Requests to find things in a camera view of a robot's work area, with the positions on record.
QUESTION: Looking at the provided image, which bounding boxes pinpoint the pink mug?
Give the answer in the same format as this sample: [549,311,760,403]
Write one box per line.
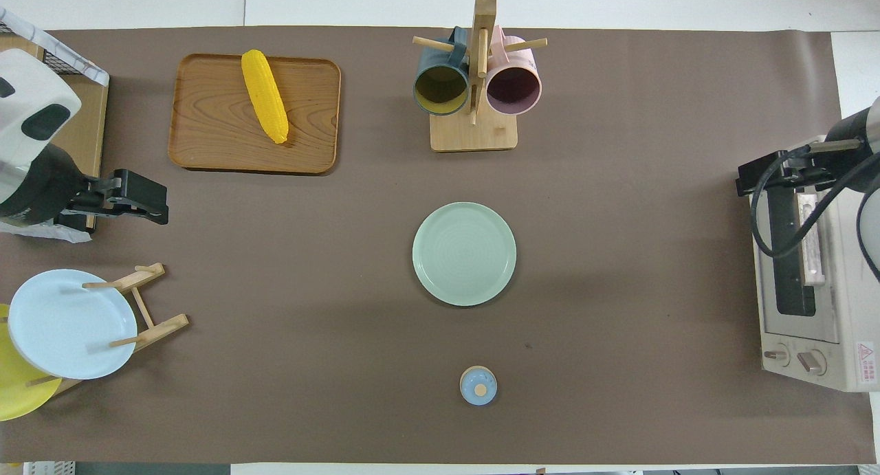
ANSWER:
[485,25,543,116]

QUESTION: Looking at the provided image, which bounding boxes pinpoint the black wire basket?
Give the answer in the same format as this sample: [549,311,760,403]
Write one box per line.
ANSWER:
[0,20,94,77]

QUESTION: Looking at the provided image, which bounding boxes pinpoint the wooden plate rack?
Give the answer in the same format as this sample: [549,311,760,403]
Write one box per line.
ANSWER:
[27,263,190,397]

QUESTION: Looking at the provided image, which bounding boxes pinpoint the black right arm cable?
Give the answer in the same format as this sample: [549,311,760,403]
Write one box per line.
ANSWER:
[749,144,880,259]

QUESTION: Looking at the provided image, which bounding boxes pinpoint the brown table mat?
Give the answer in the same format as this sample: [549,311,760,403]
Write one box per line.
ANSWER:
[0,27,860,464]

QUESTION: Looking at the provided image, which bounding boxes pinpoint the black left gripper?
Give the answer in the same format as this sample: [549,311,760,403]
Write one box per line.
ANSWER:
[89,170,170,225]

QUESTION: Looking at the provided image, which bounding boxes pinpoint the wooden mug tree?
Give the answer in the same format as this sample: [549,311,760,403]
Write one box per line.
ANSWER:
[412,0,549,153]

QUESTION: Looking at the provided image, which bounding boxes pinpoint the yellow corn cob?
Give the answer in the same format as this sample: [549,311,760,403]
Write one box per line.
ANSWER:
[241,49,289,145]

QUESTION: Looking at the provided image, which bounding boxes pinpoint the toaster oven door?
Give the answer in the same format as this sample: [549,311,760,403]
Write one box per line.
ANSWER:
[754,186,841,344]

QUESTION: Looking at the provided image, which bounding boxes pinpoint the white checked cloth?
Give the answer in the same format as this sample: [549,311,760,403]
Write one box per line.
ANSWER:
[0,6,111,87]

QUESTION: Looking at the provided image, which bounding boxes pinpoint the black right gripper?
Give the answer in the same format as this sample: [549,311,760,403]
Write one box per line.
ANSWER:
[736,149,827,197]

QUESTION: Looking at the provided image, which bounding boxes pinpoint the yellow plate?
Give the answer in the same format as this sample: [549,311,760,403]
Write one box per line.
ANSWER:
[0,303,63,422]

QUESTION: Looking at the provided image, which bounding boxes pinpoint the pale green plate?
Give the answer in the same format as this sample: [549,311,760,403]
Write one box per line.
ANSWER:
[412,201,518,307]

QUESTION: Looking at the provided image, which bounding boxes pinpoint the brown wooden tray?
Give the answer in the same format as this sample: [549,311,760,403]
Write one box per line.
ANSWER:
[168,53,342,175]

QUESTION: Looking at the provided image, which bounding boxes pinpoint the dark blue mug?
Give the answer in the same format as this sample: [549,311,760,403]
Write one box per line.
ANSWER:
[412,27,472,117]

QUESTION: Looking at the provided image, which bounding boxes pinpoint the beige toaster oven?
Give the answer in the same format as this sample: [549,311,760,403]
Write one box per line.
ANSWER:
[753,185,880,393]

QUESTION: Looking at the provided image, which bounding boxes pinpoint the light blue plate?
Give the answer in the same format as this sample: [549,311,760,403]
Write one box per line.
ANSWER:
[7,269,138,380]

